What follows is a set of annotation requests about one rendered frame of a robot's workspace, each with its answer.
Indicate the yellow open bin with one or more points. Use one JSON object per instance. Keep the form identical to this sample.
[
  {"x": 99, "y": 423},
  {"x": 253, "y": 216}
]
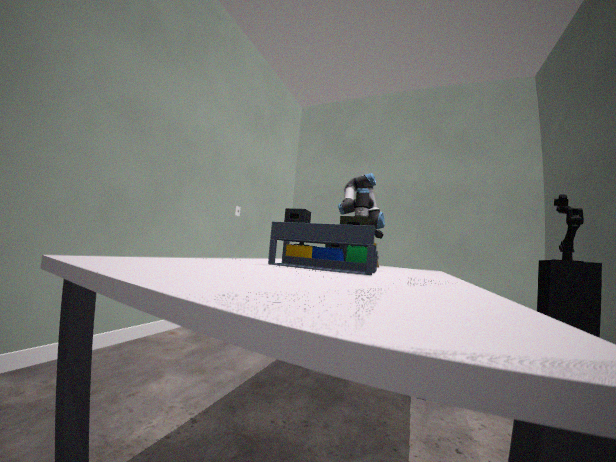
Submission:
[{"x": 299, "y": 251}]

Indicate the green bin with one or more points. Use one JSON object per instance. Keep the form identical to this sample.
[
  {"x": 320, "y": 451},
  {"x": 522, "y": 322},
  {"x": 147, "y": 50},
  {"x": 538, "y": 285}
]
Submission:
[{"x": 356, "y": 254}]

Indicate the blue open bin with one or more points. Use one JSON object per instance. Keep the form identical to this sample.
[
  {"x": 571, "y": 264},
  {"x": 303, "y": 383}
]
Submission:
[{"x": 327, "y": 253}]

